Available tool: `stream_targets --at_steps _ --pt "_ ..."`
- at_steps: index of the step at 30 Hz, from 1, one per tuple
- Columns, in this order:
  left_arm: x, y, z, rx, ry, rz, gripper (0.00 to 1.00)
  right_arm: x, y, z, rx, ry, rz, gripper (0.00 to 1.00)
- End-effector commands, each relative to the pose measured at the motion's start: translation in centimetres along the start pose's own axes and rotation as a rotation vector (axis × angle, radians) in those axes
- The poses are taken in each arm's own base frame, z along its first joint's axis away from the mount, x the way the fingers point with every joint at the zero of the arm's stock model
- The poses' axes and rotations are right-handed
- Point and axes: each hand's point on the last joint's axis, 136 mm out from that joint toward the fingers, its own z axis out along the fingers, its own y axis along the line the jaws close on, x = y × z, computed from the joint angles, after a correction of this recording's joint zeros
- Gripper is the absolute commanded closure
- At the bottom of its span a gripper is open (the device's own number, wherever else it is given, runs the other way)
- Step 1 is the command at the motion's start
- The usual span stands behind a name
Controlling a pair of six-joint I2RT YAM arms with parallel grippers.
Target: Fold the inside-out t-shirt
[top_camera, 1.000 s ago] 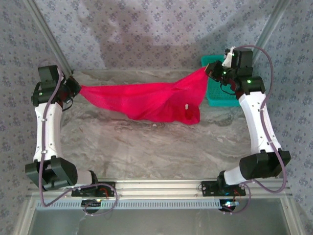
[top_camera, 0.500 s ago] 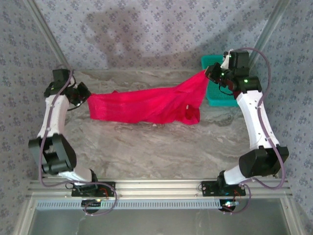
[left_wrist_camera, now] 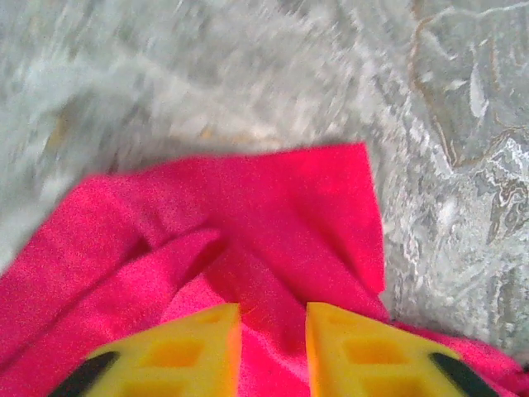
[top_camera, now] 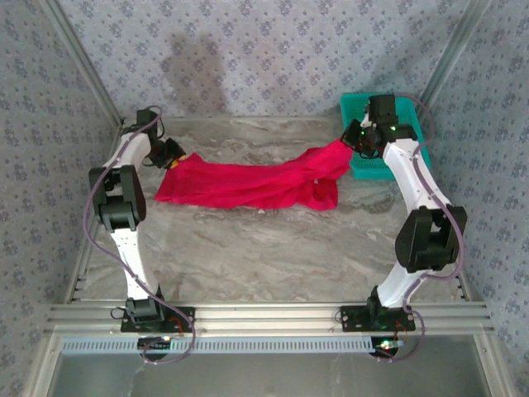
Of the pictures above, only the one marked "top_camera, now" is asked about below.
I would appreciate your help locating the aluminium frame rail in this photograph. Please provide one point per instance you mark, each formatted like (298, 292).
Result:
(268, 318)

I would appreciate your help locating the circuit board with lit LEDs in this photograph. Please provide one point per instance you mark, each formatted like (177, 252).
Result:
(386, 345)

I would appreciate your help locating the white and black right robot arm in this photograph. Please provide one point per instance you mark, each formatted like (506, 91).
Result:
(409, 178)

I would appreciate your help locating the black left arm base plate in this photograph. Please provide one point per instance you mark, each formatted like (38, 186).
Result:
(182, 322)

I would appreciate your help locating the grey metal panel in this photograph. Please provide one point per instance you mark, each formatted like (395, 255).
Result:
(268, 376)

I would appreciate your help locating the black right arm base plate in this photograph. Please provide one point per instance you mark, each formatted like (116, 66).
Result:
(355, 320)

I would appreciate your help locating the black circuit board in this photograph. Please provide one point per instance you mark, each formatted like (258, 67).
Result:
(155, 343)

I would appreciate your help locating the red t-shirt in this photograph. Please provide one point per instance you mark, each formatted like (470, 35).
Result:
(248, 186)

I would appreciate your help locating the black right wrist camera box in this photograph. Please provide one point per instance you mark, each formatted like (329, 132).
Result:
(382, 108)

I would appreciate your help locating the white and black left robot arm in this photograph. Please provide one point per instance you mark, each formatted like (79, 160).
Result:
(132, 256)

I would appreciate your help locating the aluminium corner post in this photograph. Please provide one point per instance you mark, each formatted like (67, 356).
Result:
(447, 62)
(86, 62)

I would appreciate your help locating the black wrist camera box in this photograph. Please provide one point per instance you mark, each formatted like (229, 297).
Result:
(382, 108)
(146, 120)

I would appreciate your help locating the teal plastic basket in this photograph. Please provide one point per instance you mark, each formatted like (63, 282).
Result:
(351, 109)

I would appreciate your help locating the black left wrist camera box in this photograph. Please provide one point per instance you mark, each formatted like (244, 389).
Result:
(146, 120)

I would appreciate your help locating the white right camera bracket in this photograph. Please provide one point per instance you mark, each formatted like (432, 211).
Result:
(365, 120)

